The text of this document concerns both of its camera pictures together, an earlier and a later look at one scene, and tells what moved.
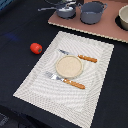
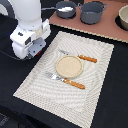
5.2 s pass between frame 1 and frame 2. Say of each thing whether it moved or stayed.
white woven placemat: stayed
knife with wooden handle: stayed
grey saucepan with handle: moved
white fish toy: stayed
